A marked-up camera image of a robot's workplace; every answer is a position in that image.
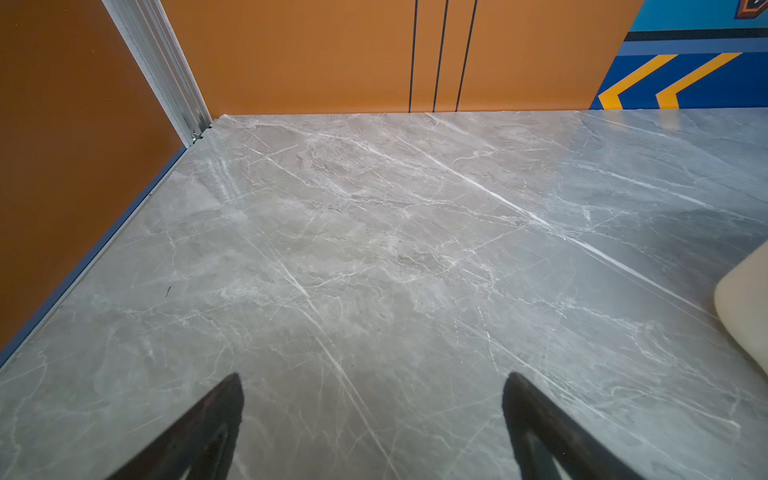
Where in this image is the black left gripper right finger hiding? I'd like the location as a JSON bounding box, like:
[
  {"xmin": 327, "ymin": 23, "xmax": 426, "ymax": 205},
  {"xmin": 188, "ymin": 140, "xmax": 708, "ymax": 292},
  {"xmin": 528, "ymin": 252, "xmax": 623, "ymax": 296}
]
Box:
[{"xmin": 502, "ymin": 372, "xmax": 641, "ymax": 479}]

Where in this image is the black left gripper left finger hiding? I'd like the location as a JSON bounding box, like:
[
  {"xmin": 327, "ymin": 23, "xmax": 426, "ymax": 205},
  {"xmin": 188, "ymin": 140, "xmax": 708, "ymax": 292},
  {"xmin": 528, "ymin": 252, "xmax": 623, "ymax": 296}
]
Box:
[{"xmin": 110, "ymin": 373, "xmax": 244, "ymax": 479}]

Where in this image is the white plastic bin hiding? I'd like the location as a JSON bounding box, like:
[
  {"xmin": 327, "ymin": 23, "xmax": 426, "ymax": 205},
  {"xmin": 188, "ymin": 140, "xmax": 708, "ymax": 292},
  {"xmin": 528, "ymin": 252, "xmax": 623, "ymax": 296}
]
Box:
[{"xmin": 713, "ymin": 243, "xmax": 768, "ymax": 373}]

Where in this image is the left aluminium corner post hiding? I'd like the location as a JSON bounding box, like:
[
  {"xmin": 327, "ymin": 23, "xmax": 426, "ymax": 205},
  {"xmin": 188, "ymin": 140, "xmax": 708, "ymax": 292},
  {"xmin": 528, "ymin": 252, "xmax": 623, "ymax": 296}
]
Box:
[{"xmin": 103, "ymin": 0, "xmax": 212, "ymax": 147}]

